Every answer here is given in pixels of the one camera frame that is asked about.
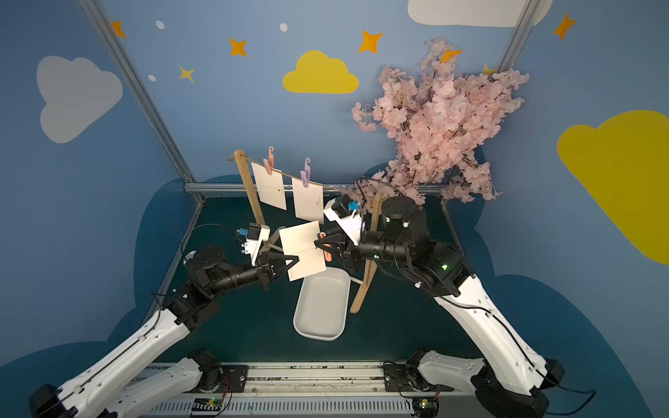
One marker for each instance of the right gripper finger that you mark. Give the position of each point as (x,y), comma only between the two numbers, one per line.
(333,239)
(335,255)

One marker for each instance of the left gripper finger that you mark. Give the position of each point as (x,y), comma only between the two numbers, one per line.
(283,259)
(283,267)

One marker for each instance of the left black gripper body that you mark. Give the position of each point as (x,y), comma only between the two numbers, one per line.
(266,270)

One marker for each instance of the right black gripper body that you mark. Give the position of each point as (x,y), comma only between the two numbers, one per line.
(348,251)

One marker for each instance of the salmon clothespin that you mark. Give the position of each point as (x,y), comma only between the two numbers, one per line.
(327,255)

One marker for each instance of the white postcard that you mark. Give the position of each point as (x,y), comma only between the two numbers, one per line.
(300,241)
(308,201)
(270,186)

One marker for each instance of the purple clothespin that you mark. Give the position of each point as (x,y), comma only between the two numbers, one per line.
(306,173)

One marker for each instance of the pink clothespin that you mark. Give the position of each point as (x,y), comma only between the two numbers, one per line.
(269,161)

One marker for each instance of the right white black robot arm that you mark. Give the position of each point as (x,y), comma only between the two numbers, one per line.
(510,378)

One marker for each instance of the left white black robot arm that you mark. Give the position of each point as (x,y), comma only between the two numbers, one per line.
(106,389)

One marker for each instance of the white plastic tray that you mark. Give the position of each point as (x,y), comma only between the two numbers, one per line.
(322,307)

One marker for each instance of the clear plastic cup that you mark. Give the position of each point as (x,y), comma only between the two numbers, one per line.
(189,256)

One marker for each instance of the left small circuit board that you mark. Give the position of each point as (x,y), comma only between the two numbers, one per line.
(206,407)

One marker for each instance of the small circuit board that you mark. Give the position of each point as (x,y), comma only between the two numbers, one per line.
(424,408)
(206,407)

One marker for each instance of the pink cherry blossom tree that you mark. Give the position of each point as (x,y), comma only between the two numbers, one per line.
(438,121)

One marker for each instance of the right small circuit board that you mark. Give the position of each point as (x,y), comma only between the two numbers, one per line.
(424,408)

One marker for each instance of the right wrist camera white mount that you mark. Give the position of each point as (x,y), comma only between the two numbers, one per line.
(347,214)

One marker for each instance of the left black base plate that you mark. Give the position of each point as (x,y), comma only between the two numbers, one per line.
(230,378)

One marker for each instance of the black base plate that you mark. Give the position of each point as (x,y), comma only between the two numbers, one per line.
(405,377)
(230,378)

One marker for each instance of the wooden drying rack frame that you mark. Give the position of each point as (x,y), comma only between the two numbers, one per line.
(241,160)

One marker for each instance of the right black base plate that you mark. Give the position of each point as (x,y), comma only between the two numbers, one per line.
(405,377)

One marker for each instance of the aluminium mounting rail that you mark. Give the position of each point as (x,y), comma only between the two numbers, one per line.
(339,389)

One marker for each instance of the right aluminium corner post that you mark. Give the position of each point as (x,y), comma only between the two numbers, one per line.
(520,33)

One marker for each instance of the aluminium corner post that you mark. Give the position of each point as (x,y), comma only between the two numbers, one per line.
(97,16)
(520,33)

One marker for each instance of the left aluminium corner post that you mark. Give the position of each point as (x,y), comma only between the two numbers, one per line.
(97,16)

